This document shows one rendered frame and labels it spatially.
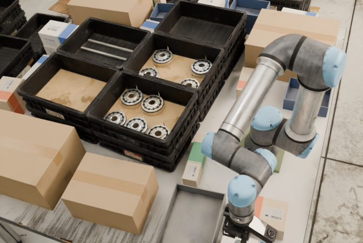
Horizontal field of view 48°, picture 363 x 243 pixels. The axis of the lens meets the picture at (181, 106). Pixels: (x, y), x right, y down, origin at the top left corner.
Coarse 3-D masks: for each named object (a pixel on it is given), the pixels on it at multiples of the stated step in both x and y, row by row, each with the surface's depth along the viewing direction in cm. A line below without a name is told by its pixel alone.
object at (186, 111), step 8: (120, 72) 188; (128, 72) 188; (112, 80) 185; (152, 80) 182; (176, 88) 178; (184, 88) 177; (192, 96) 174; (96, 104) 176; (192, 104) 172; (88, 112) 174; (184, 112) 168; (96, 120) 171; (104, 120) 170; (112, 128) 169; (120, 128) 166; (128, 128) 165; (176, 128) 163; (136, 136) 165; (144, 136) 162; (152, 136) 161; (168, 136) 161; (160, 144) 161; (168, 144) 160
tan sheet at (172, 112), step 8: (120, 96) 192; (144, 96) 190; (120, 104) 189; (168, 104) 185; (176, 104) 185; (128, 112) 185; (136, 112) 184; (168, 112) 182; (176, 112) 182; (152, 120) 180; (160, 120) 180; (168, 120) 179; (176, 120) 179
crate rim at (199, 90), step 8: (152, 32) 206; (184, 40) 199; (216, 48) 192; (128, 64) 191; (216, 64) 186; (136, 72) 187; (208, 72) 182; (160, 80) 182; (168, 80) 181; (208, 80) 182; (192, 88) 177; (200, 88) 176
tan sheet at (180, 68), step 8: (176, 56) 207; (152, 64) 205; (176, 64) 203; (184, 64) 202; (160, 72) 200; (168, 72) 199; (176, 72) 199; (184, 72) 198; (176, 80) 195; (200, 80) 193
